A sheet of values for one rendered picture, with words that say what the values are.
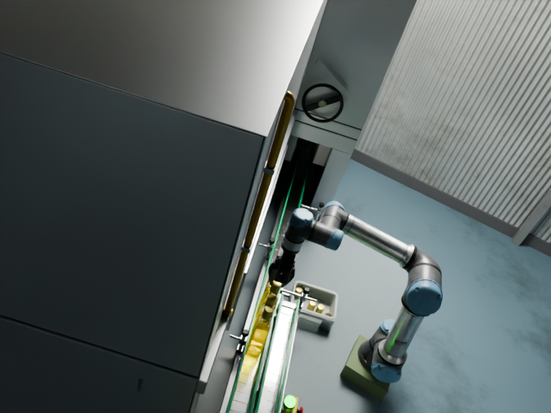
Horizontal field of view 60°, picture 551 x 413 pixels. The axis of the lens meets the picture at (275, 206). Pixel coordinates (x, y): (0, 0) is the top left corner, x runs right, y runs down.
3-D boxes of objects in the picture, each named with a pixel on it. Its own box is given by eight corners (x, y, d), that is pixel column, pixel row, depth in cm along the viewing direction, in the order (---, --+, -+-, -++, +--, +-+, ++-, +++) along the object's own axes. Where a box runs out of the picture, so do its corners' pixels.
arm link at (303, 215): (313, 224, 158) (289, 215, 159) (304, 247, 165) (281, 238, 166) (318, 211, 165) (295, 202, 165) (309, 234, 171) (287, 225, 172)
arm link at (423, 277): (398, 360, 199) (447, 268, 167) (395, 391, 187) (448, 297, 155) (370, 351, 200) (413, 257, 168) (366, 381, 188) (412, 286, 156)
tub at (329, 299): (290, 290, 238) (295, 279, 232) (333, 303, 238) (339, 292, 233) (284, 316, 224) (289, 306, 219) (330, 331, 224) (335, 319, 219)
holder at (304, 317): (280, 288, 238) (284, 278, 233) (332, 304, 238) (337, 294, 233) (274, 314, 224) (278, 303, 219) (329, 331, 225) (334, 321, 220)
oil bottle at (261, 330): (248, 343, 193) (259, 311, 180) (261, 347, 193) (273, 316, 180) (244, 356, 188) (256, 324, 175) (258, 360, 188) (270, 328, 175)
